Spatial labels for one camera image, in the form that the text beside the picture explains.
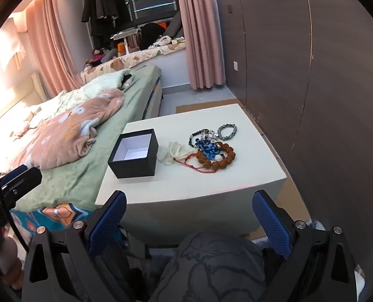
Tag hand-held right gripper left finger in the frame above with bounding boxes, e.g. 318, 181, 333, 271
21, 190, 129, 302

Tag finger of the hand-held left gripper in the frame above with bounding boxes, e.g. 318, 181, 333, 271
0, 166, 43, 203

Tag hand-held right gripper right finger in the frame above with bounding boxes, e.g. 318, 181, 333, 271
252, 190, 358, 302

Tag black jewelry box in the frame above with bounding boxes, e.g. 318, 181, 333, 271
107, 128, 159, 179

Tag brown wooden bead bracelet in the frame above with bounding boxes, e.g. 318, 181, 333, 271
197, 143, 236, 169

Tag person's left hand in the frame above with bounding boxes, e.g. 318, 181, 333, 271
0, 234, 25, 290

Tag teal orange patterned cloth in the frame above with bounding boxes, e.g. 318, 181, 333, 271
9, 203, 124, 258

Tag pink duck print blanket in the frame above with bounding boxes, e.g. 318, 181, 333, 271
4, 88, 126, 169

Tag person's leg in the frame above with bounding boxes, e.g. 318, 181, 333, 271
149, 229, 266, 302

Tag white low table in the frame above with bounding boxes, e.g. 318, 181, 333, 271
95, 103, 286, 246

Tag green bed sheet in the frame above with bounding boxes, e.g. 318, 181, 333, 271
13, 64, 163, 214

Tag pale green quilt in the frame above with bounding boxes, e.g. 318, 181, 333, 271
32, 69, 133, 117

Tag hanging pink towel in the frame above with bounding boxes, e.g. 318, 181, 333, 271
0, 17, 26, 71

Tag pink curtain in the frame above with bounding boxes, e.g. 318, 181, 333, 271
174, 0, 226, 91
26, 0, 89, 99

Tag brown wardrobe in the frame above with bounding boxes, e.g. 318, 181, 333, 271
216, 0, 373, 258

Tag floral window seat cushion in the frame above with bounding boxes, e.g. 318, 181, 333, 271
80, 42, 187, 84

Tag small white rack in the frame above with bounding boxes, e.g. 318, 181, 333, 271
113, 28, 141, 55

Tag hanging dark coats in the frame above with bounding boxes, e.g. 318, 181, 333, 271
81, 0, 130, 36

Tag black bag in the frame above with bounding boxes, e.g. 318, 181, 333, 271
141, 22, 166, 49

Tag grey pillow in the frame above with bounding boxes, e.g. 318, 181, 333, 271
164, 13, 184, 38

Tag window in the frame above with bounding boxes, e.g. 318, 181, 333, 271
56, 0, 182, 51

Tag white flower hair tie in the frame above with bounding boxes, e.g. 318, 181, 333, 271
157, 141, 187, 166

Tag blue knotted bracelet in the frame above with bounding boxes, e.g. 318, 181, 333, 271
195, 138, 225, 162

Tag grey bead bracelet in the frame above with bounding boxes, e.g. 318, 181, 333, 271
217, 123, 238, 139

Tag red string bracelet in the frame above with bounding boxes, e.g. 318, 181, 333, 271
174, 153, 206, 174

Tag black bead bracelet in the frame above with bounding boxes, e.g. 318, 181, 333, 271
188, 128, 218, 148

